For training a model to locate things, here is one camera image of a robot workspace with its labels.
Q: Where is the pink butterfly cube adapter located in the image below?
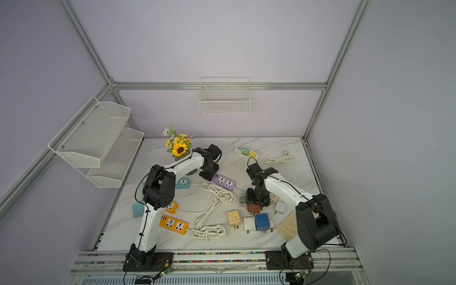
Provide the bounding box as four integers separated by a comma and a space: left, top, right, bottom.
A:
270, 193, 279, 205

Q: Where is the brown cube adapter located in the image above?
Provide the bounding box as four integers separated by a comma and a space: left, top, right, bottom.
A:
247, 204, 261, 216

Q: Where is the small white cube adapter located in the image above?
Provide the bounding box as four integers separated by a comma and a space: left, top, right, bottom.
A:
274, 201, 286, 214

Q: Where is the blue cube plug adapter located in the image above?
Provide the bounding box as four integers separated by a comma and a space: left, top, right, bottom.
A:
255, 213, 273, 233

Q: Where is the purple power strip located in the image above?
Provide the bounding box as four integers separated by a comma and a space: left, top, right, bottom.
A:
211, 173, 236, 192

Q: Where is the white charger plug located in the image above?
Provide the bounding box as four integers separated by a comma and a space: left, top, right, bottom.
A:
243, 217, 257, 235

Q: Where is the teal power strip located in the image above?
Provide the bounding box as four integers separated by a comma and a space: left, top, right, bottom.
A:
175, 178, 191, 190

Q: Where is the white power strip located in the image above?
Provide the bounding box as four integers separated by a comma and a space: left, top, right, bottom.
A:
234, 146, 258, 159

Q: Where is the beige cube plug adapter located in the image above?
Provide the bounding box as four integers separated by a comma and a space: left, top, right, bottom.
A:
227, 210, 242, 229

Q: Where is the orange power strip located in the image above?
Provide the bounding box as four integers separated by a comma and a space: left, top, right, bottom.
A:
165, 201, 178, 214
159, 216, 188, 235

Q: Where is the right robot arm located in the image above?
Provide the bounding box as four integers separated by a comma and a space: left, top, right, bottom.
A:
247, 163, 342, 259

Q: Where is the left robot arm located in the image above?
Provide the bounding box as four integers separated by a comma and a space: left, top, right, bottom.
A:
126, 144, 222, 269

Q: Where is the green cube adapter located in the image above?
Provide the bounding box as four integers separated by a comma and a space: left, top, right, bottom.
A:
241, 147, 249, 156

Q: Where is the sunflower bouquet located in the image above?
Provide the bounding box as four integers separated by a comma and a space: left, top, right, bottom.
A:
163, 123, 194, 161

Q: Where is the beige work glove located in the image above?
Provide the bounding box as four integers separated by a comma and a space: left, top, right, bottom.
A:
277, 211, 298, 241

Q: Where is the light blue mouse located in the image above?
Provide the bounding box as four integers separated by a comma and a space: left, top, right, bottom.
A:
132, 202, 145, 219

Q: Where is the white two-tier mesh shelf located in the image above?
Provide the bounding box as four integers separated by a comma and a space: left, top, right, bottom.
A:
47, 97, 144, 188

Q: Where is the white wire wall basket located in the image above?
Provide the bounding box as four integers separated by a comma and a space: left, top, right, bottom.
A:
198, 77, 251, 115

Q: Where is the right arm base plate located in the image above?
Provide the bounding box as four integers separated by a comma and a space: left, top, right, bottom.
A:
265, 251, 314, 270

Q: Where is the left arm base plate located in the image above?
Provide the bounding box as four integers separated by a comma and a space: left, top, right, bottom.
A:
122, 252, 174, 272

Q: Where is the aluminium front rail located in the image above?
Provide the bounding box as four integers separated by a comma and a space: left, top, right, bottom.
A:
66, 248, 369, 285

